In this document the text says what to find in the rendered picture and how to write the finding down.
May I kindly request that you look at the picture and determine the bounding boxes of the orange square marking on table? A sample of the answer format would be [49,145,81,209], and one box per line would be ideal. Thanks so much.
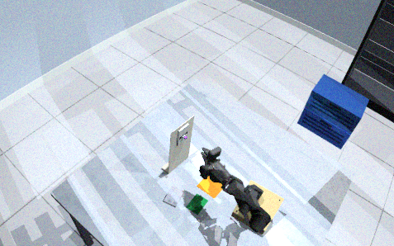
[197,176,222,198]

